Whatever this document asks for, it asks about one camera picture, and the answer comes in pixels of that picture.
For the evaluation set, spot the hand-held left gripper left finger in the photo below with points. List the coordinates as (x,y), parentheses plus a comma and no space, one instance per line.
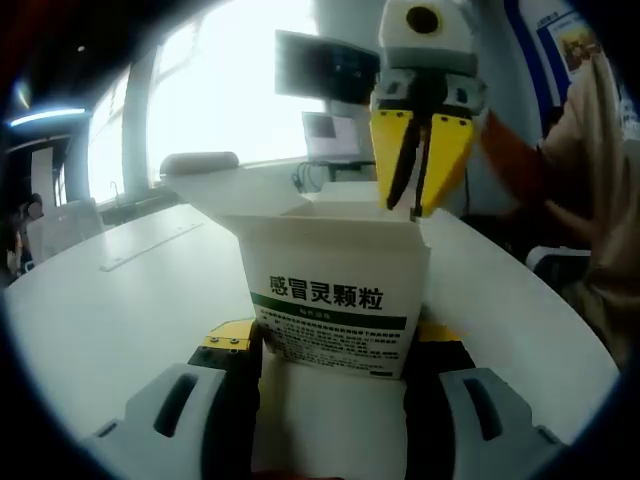
(200,400)

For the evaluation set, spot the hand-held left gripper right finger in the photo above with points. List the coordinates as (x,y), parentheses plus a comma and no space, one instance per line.
(460,415)

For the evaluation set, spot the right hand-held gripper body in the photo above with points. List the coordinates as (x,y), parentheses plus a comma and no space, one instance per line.
(425,50)

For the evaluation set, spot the white green medicine box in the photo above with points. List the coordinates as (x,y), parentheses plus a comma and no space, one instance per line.
(330,260)

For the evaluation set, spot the open laptop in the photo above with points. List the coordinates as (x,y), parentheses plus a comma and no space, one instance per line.
(330,135)

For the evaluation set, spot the white table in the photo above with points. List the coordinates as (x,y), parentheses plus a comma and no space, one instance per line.
(125,310)

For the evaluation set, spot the white office chair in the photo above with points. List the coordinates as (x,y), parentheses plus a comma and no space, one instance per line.
(555,262)

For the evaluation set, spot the person in beige shirt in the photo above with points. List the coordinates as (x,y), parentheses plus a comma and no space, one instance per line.
(610,225)

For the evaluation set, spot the curved faucet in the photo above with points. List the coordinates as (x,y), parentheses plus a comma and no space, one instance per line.
(115,191)

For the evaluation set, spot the ceiling light strip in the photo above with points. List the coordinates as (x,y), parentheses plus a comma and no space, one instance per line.
(50,117)

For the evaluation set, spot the black wall monitor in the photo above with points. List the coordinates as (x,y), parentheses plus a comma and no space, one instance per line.
(320,67)

